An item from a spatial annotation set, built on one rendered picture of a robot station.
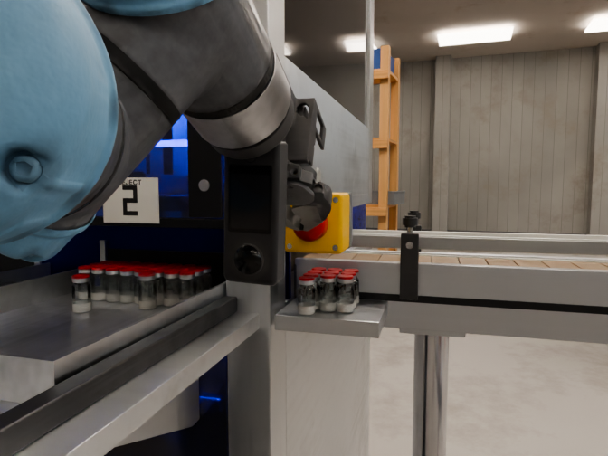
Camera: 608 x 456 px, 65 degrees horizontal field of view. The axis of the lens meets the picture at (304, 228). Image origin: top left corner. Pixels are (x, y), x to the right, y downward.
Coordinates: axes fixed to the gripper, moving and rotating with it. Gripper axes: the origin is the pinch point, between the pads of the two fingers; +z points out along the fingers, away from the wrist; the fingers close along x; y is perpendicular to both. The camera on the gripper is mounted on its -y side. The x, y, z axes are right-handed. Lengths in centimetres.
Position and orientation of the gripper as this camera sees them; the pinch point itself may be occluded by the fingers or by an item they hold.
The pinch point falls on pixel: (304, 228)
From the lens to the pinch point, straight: 52.8
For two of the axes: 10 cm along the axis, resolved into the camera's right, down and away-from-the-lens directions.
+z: 2.4, 3.4, 9.1
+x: -9.7, -0.3, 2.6
